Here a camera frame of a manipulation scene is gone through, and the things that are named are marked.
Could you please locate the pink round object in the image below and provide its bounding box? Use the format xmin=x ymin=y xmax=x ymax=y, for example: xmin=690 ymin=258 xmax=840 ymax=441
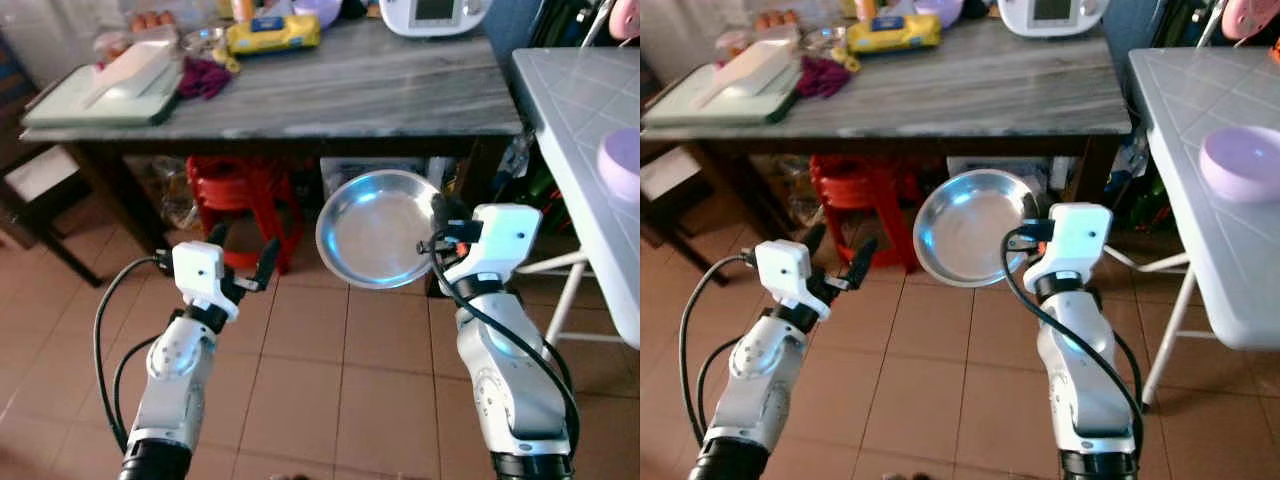
xmin=1222 ymin=0 xmax=1280 ymax=41
xmin=608 ymin=0 xmax=641 ymax=41

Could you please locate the yellow food package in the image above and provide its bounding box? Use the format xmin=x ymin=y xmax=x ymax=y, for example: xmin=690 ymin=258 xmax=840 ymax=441
xmin=846 ymin=13 xmax=943 ymax=54
xmin=225 ymin=13 xmax=323 ymax=56

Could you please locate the white kitchen appliance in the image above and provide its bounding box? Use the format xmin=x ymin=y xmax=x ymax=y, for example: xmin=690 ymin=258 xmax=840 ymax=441
xmin=998 ymin=0 xmax=1111 ymax=38
xmin=380 ymin=0 xmax=491 ymax=38

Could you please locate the carton of brown eggs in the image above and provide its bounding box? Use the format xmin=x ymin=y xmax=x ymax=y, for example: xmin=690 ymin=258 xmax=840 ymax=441
xmin=128 ymin=8 xmax=181 ymax=33
xmin=750 ymin=8 xmax=806 ymax=31

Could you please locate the red plastic stool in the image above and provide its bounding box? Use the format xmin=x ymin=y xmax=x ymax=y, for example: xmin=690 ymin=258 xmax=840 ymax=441
xmin=810 ymin=153 xmax=921 ymax=271
xmin=187 ymin=155 xmax=306 ymax=273

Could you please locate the lilac plastic bowl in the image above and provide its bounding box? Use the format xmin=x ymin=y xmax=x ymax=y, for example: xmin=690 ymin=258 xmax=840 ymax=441
xmin=598 ymin=127 xmax=641 ymax=204
xmin=1200 ymin=126 xmax=1280 ymax=204

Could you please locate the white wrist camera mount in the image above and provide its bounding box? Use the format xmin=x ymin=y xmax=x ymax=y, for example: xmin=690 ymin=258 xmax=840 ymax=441
xmin=754 ymin=240 xmax=823 ymax=319
xmin=440 ymin=204 xmax=543 ymax=286
xmin=172 ymin=241 xmax=241 ymax=321
xmin=1020 ymin=203 xmax=1114 ymax=286

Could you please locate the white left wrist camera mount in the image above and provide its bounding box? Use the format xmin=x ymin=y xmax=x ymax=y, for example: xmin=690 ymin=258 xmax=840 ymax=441
xmin=754 ymin=240 xmax=823 ymax=319
xmin=172 ymin=241 xmax=241 ymax=321

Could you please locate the long white box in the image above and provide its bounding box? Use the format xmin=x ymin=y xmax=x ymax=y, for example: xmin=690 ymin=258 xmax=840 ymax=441
xmin=700 ymin=40 xmax=796 ymax=106
xmin=82 ymin=40 xmax=179 ymax=109

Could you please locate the white folding table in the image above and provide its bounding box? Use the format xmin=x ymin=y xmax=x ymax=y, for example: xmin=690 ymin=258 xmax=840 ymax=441
xmin=1128 ymin=47 xmax=1280 ymax=411
xmin=512 ymin=47 xmax=641 ymax=349

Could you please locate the purple cloth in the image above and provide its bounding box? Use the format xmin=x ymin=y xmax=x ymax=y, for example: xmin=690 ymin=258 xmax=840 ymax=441
xmin=797 ymin=55 xmax=856 ymax=99
xmin=178 ymin=57 xmax=236 ymax=101

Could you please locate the round steel plate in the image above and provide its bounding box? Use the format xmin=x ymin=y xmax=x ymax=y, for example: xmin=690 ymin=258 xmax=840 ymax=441
xmin=316 ymin=169 xmax=444 ymax=291
xmin=913 ymin=169 xmax=1041 ymax=288

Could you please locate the small purple container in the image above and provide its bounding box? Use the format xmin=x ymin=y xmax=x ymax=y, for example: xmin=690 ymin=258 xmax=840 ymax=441
xmin=293 ymin=0 xmax=343 ymax=28
xmin=915 ymin=0 xmax=963 ymax=28

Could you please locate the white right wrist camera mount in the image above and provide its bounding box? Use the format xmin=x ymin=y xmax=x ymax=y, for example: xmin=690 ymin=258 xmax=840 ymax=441
xmin=440 ymin=204 xmax=543 ymax=286
xmin=1020 ymin=203 xmax=1114 ymax=286

